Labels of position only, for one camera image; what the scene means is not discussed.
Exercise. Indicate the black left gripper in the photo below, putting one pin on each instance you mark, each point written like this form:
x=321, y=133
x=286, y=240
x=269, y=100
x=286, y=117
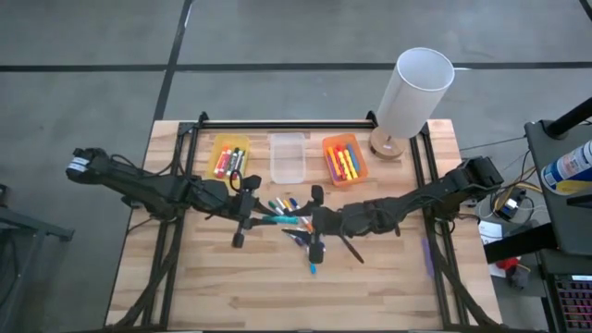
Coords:
x=245, y=208

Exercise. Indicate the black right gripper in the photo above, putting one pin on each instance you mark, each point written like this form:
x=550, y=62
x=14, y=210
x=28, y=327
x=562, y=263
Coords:
x=326, y=222

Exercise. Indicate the thin white marker orange cap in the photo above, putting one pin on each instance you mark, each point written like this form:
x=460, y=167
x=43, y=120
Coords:
x=307, y=224

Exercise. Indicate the thin white marker green cap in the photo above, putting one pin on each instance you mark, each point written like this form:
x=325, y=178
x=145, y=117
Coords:
x=275, y=207

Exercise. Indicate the thin white marker purple cap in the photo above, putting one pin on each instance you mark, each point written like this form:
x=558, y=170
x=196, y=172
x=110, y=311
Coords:
x=297, y=239

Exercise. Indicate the teal highlighter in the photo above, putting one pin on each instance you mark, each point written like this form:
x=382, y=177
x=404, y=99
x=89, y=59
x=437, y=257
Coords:
x=282, y=220

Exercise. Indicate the thin white marker black cap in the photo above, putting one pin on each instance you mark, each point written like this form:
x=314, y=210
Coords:
x=282, y=204

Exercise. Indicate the thin white marker yellow cap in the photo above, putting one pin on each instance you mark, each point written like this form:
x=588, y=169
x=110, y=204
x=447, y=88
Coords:
x=287, y=204

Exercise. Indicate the thin white marker light-blue cap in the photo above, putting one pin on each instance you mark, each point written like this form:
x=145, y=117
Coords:
x=313, y=268

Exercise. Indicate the clear translucent plastic bin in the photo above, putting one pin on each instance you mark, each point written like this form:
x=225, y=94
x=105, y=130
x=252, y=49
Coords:
x=287, y=159

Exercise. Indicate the orange-yellow highlighter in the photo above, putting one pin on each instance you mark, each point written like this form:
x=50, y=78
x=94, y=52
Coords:
x=335, y=159

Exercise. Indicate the yellow highlighter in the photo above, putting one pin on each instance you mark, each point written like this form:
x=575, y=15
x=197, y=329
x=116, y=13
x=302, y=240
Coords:
x=348, y=164

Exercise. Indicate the blue highlighter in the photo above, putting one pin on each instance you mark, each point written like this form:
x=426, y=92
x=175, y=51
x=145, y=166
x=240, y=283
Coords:
x=353, y=157

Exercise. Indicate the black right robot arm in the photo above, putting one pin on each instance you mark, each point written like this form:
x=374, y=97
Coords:
x=416, y=203

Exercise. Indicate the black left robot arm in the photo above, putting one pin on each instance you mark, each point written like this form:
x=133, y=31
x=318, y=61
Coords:
x=139, y=185

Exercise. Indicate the yellow translucent plastic bin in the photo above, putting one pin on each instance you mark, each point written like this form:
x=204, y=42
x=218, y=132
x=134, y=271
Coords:
x=215, y=178

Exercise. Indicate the orange translucent plastic bin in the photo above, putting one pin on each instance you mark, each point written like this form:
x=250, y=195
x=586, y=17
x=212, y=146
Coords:
x=361, y=178

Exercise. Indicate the white shade wooden base lamp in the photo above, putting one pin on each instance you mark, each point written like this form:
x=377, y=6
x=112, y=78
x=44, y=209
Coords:
x=416, y=92

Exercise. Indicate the white paper sheet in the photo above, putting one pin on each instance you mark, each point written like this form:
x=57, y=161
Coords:
x=490, y=231

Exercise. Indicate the black power adapter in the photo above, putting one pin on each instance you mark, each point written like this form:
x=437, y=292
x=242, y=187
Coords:
x=509, y=207

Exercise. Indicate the small red object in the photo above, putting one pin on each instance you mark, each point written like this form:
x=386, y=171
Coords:
x=508, y=263

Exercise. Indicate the small grey object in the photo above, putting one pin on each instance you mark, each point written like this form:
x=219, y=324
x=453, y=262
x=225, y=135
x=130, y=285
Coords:
x=518, y=277

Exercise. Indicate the black equipment cart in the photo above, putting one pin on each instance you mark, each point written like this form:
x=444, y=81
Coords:
x=555, y=222

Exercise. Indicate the blue white wipes canister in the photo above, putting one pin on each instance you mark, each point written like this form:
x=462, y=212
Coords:
x=569, y=168

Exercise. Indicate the backlit keyboard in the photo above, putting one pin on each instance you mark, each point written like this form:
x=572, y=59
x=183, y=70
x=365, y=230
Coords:
x=575, y=300

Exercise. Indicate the black pole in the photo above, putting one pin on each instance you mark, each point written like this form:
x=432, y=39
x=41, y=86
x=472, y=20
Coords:
x=569, y=118

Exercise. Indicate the black aluminium rig frame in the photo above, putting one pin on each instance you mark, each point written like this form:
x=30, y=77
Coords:
x=287, y=125

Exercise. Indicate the dark grey desk frame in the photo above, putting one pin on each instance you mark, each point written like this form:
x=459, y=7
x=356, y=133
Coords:
x=28, y=224

